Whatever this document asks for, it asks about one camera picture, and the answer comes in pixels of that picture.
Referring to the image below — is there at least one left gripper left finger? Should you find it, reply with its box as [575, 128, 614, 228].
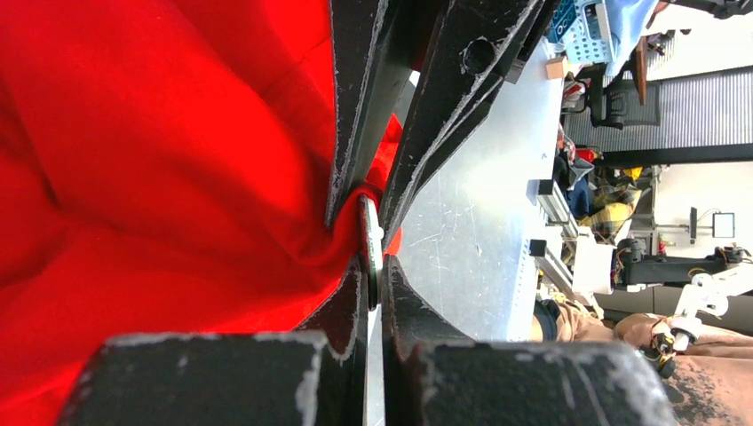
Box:
[58, 257, 368, 425]

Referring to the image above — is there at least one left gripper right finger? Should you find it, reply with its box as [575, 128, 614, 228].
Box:
[381, 256, 676, 425]

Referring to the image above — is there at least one round dark brooch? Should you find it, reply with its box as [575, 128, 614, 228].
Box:
[359, 194, 384, 311]

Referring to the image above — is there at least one red t-shirt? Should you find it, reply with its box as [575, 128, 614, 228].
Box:
[0, 0, 407, 426]

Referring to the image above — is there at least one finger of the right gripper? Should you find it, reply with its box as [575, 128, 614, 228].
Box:
[379, 1, 556, 233]
[324, 0, 441, 227]

